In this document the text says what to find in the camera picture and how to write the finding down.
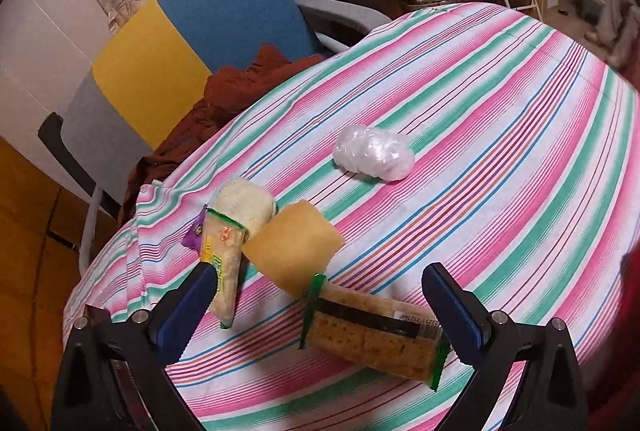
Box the purple snack packet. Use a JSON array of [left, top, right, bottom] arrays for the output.
[[181, 207, 207, 252]]

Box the green cracker packet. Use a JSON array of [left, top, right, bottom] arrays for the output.
[[200, 207, 246, 329]]

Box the cream blue knitted sock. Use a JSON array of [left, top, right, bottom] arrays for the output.
[[207, 178, 278, 238]]

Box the clear plastic bag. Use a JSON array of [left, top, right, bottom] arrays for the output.
[[333, 125, 416, 182]]

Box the brown cracker packet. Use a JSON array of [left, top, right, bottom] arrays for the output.
[[299, 274, 450, 391]]

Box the yellow sponge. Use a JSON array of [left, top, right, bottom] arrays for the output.
[[242, 200, 345, 299]]

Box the wooden wardrobe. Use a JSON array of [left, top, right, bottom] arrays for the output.
[[0, 141, 88, 430]]

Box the striped pink green tablecloth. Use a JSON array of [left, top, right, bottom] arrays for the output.
[[62, 1, 640, 431]]

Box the dark red jacket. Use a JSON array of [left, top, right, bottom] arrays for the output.
[[118, 43, 324, 225]]

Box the grey yellow blue chair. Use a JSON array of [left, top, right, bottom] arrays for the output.
[[38, 0, 390, 272]]

